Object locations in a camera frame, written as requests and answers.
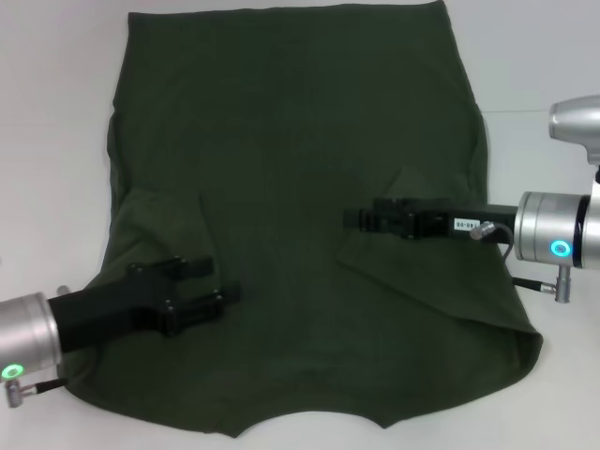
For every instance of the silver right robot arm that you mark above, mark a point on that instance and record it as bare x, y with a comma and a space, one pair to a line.
539, 229

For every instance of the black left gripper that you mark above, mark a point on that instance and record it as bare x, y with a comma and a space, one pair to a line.
112, 309

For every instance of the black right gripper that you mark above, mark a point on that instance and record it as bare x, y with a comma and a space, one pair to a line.
436, 225

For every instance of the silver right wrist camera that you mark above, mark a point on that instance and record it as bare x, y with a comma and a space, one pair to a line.
576, 122

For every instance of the dark green t-shirt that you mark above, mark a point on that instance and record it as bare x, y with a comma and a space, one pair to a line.
290, 140

